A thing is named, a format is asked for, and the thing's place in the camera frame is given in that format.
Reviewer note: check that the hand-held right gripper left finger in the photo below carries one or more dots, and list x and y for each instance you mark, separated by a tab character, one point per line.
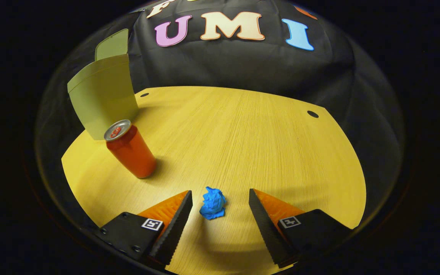
178	221

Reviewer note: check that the black backdrop cloth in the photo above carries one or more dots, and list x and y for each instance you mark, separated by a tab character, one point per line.
243	65

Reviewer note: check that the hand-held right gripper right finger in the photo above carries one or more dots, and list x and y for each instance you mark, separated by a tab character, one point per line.
264	225

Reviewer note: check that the wooden desktop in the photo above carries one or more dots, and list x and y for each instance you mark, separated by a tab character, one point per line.
243	145

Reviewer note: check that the red pop can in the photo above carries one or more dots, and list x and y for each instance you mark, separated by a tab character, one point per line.
132	152

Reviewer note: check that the cream desktop garbage bin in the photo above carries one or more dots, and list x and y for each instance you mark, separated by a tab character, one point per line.
101	95

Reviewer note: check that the blue paper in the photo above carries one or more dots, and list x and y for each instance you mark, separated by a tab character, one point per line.
212	204

